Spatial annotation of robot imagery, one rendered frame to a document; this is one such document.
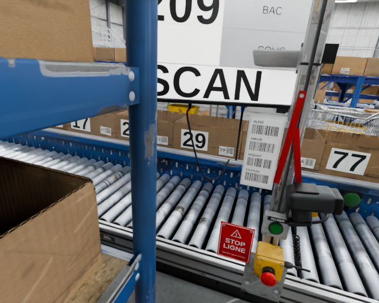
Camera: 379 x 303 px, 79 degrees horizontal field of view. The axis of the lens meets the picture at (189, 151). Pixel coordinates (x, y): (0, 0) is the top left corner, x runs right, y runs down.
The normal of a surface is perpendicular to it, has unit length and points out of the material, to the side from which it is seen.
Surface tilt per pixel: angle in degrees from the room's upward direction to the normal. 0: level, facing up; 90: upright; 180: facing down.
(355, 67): 88
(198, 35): 86
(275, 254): 0
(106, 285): 0
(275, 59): 90
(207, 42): 86
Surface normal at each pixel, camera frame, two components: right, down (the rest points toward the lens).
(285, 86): 0.03, 0.28
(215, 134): -0.32, 0.32
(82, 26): 0.94, 0.17
